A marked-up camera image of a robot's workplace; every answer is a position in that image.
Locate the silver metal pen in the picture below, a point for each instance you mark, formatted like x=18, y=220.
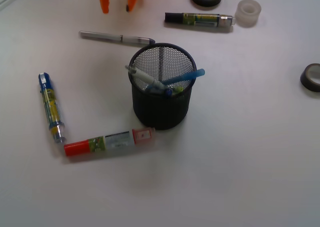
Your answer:
x=123, y=39

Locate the white clear ballpoint pen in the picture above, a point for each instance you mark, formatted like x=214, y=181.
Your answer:
x=145, y=77

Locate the blue black ballpoint pen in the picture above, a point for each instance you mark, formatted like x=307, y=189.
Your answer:
x=167, y=92

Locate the light blue ballpoint pen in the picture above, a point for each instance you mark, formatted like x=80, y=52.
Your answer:
x=185, y=77

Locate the green mechanical pencil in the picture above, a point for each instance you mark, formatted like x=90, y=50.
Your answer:
x=177, y=89

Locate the red cap marker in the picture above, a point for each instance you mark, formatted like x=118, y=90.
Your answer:
x=111, y=143

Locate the blue cap marker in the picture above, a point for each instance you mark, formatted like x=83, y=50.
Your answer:
x=55, y=123

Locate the black mesh pen holder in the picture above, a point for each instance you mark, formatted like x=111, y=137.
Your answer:
x=162, y=61

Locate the black cap marker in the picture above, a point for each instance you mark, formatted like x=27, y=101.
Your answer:
x=200, y=19

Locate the clear tape roll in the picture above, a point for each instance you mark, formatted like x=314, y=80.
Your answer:
x=247, y=13

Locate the black tape roll right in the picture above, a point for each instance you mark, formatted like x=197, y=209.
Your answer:
x=306, y=78

